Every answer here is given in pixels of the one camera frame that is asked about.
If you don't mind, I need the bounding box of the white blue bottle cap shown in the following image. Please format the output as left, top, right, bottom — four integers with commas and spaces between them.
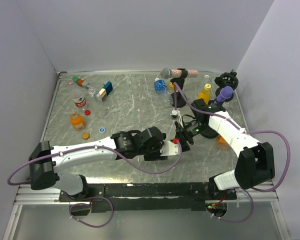
99, 127, 106, 133

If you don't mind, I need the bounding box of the orange bottle cap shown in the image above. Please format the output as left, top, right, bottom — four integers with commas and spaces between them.
81, 132, 90, 140

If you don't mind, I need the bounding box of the red bottle cap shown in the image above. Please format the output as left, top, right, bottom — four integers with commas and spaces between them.
84, 109, 91, 116

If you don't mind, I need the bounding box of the orange bottle with barcode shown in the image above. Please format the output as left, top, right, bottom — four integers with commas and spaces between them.
69, 111, 86, 131

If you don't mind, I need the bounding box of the red label water bottle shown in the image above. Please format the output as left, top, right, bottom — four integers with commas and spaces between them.
70, 89, 87, 109

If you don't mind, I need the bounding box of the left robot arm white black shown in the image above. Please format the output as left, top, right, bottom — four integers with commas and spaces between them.
29, 126, 179, 201

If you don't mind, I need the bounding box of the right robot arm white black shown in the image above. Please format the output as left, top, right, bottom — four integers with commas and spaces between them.
175, 100, 275, 199

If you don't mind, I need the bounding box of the orange bottle lying right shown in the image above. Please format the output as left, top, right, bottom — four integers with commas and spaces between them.
216, 135, 230, 151

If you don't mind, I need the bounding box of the yellow juice bottle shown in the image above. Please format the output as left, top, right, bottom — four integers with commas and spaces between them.
198, 83, 212, 105

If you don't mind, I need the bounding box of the blue label water bottle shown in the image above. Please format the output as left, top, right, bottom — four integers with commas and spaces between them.
154, 78, 173, 106

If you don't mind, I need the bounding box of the clear bottle back right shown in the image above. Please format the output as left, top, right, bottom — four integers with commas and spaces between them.
204, 74, 212, 89

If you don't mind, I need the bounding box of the small yellow toy piece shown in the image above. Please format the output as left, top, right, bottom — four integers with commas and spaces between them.
169, 82, 175, 90

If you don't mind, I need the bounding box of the purple microphone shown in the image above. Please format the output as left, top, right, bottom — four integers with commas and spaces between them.
213, 86, 234, 104

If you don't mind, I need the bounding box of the glitter pink microphone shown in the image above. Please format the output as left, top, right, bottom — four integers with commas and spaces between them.
160, 68, 199, 79

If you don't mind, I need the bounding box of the black empty clip stand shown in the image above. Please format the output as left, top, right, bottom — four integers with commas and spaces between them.
214, 70, 239, 92

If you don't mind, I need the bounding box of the toy brick hammer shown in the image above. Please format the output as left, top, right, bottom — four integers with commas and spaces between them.
72, 76, 113, 98

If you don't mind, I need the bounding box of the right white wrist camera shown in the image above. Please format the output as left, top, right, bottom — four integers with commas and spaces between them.
169, 108, 184, 127

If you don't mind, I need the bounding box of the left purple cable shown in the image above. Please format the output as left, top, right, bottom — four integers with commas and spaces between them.
6, 142, 183, 186

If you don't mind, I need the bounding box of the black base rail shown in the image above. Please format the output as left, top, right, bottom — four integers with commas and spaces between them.
58, 182, 237, 213

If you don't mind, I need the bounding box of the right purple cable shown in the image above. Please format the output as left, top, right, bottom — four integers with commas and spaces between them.
173, 82, 291, 223

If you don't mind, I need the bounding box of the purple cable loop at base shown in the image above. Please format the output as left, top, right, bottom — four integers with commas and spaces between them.
68, 196, 115, 228

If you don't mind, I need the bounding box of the clear plastic ring cap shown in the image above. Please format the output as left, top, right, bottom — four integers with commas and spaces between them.
67, 80, 74, 86

